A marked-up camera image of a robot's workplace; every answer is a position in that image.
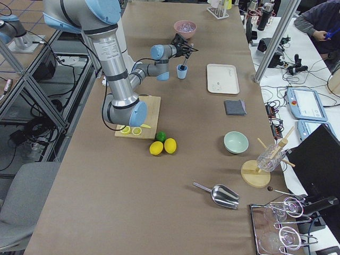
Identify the white wire cup rack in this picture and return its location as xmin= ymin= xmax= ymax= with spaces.
xmin=207 ymin=0 xmax=232 ymax=20

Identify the grey office chair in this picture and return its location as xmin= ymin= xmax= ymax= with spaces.
xmin=1 ymin=162 xmax=61 ymax=252

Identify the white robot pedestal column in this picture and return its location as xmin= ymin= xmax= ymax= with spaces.
xmin=100 ymin=1 xmax=135 ymax=73

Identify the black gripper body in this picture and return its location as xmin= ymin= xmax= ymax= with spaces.
xmin=171 ymin=33 xmax=198 ymax=57

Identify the lemon half near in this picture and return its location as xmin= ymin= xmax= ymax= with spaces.
xmin=120 ymin=126 xmax=131 ymax=134

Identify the clear ice cubes pile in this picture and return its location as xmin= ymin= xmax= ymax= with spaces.
xmin=177 ymin=22 xmax=196 ymax=33

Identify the lemon half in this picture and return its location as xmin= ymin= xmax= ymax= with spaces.
xmin=131 ymin=127 xmax=142 ymax=135
xmin=120 ymin=126 xmax=131 ymax=134

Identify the lemon half far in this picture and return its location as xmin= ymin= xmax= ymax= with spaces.
xmin=131 ymin=127 xmax=142 ymax=135

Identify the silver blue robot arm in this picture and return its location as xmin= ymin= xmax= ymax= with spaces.
xmin=43 ymin=1 xmax=196 ymax=127
xmin=1 ymin=14 xmax=37 ymax=54

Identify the seated person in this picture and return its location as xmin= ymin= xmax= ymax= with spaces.
xmin=294 ymin=1 xmax=339 ymax=72

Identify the steel ice scoop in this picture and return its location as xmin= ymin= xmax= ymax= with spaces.
xmin=193 ymin=182 xmax=240 ymax=209

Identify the teach pendant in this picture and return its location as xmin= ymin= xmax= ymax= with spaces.
xmin=297 ymin=120 xmax=335 ymax=141
xmin=286 ymin=88 xmax=328 ymax=121

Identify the light blue plastic cup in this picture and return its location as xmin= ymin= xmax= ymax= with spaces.
xmin=176 ymin=64 xmax=188 ymax=79

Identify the black thermos bottle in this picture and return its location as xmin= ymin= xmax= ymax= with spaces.
xmin=257 ymin=2 xmax=274 ymax=31

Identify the wooden cutting board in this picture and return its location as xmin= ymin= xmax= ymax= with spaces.
xmin=115 ymin=96 xmax=161 ymax=140

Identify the wooden glass stand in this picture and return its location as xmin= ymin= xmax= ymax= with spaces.
xmin=241 ymin=127 xmax=295 ymax=188

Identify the light green bowl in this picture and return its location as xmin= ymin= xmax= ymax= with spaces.
xmin=224 ymin=131 xmax=249 ymax=154

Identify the green lime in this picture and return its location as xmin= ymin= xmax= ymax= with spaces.
xmin=155 ymin=131 xmax=167 ymax=143

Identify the pink bowl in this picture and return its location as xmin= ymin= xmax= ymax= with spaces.
xmin=173 ymin=20 xmax=197 ymax=39

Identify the aluminium frame post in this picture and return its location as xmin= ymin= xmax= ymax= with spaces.
xmin=254 ymin=0 xmax=301 ymax=83

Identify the grey folded cloth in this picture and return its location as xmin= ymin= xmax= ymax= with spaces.
xmin=224 ymin=99 xmax=247 ymax=116

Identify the clear glass on stand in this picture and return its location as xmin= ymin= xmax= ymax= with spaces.
xmin=257 ymin=144 xmax=285 ymax=172

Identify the metal wine glass rack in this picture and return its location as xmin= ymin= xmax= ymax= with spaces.
xmin=249 ymin=196 xmax=318 ymax=254

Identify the black monitor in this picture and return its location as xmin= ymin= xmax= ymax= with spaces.
xmin=283 ymin=123 xmax=340 ymax=202

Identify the teach pendant lower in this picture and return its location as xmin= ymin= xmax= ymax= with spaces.
xmin=297 ymin=120 xmax=335 ymax=141

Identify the whole yellow lemon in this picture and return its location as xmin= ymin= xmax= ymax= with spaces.
xmin=149 ymin=141 xmax=164 ymax=156

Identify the teach pendant upper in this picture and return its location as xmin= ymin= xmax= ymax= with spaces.
xmin=286 ymin=88 xmax=328 ymax=121

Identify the steel muddler with black tip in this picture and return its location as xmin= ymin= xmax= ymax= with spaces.
xmin=180 ymin=58 xmax=188 ymax=71

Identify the cream rectangular tray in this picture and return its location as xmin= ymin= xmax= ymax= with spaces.
xmin=207 ymin=64 xmax=240 ymax=95

